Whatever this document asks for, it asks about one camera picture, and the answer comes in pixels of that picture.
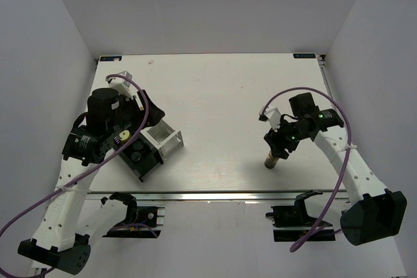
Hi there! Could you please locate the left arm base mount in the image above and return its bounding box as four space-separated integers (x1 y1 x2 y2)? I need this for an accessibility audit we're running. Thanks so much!
100 192 162 239

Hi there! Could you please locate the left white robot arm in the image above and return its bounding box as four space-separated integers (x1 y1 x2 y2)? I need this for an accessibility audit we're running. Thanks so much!
18 87 165 275

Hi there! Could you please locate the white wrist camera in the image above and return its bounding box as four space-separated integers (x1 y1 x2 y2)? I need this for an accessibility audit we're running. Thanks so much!
106 71 136 98
258 105 281 132

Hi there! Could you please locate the left blue corner sticker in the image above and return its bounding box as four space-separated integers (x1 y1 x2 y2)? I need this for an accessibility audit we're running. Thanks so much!
99 55 122 62

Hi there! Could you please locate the yellow band spice bottle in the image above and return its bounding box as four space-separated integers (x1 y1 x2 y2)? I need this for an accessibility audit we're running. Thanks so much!
264 152 280 169

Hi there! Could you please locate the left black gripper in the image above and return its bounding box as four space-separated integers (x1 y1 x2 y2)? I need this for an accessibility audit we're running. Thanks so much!
108 89 165 136

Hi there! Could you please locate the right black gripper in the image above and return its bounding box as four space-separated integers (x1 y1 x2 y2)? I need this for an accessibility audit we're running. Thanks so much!
264 115 309 160

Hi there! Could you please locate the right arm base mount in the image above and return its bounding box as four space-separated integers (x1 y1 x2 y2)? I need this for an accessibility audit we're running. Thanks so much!
265 190 323 243

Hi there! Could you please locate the black cap spice jar front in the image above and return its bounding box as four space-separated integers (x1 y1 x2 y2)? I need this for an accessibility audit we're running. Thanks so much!
130 151 141 163

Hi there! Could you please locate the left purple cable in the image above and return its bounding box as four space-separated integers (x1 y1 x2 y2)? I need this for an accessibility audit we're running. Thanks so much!
0 73 160 277

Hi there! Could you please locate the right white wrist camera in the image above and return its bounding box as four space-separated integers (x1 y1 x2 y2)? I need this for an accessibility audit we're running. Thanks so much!
258 105 281 132

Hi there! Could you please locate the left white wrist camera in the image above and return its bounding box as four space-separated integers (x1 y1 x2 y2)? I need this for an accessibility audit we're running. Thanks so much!
106 71 136 98

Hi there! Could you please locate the black cap spice jar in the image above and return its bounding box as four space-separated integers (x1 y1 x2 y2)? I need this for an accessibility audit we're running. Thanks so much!
132 140 144 151
130 151 141 163

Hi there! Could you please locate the black organizer box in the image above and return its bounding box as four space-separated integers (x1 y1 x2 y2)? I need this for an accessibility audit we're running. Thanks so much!
119 133 164 182

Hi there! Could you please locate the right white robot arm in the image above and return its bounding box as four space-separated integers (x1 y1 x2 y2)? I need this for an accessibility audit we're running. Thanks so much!
259 87 407 253

